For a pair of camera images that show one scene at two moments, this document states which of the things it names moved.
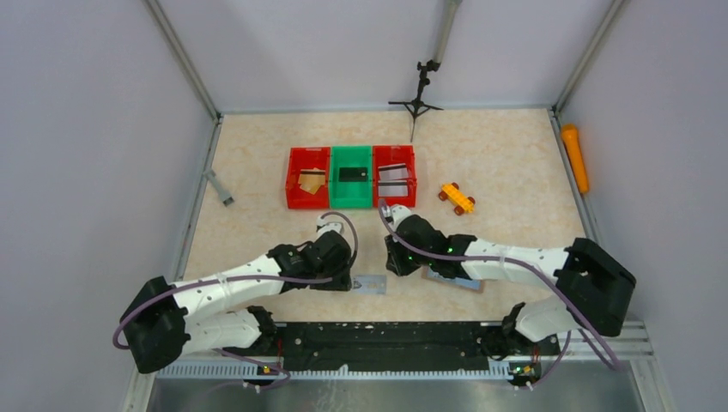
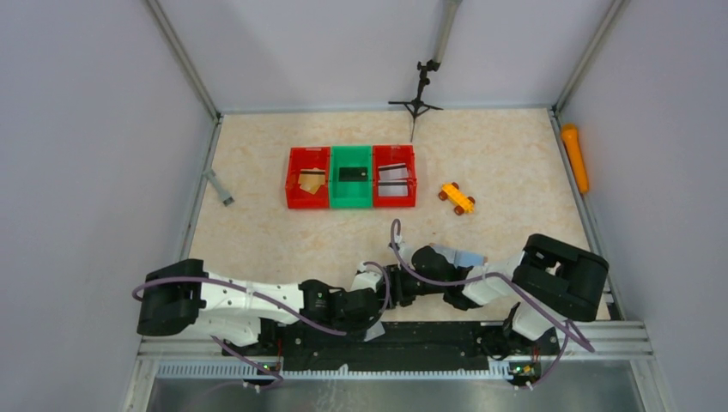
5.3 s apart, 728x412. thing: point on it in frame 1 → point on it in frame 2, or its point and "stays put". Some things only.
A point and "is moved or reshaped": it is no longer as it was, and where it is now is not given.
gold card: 311,183 stays put
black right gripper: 395,263 → 397,293
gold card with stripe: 312,178 stays put
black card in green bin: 353,174 stays put
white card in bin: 393,188 stays put
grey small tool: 227,199 stays put
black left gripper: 342,283 → 363,321
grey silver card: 372,284 is moved or reshaped
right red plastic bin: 394,175 stays put
